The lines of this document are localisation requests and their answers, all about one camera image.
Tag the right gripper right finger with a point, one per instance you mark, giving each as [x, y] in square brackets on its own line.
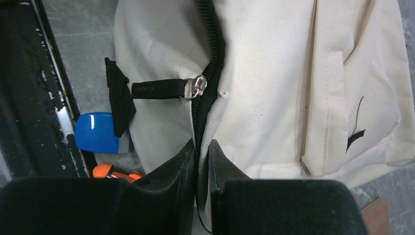
[244, 206]

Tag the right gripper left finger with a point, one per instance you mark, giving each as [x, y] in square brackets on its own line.
[160, 203]

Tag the beige canvas backpack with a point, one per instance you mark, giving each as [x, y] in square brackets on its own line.
[290, 89]

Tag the orange pencil sharpener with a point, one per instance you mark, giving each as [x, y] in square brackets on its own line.
[113, 172]

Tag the blue eraser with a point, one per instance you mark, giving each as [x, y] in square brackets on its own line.
[95, 132]

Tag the wooden board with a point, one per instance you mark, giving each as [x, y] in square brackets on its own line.
[376, 217]

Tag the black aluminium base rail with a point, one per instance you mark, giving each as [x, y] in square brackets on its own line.
[37, 106]

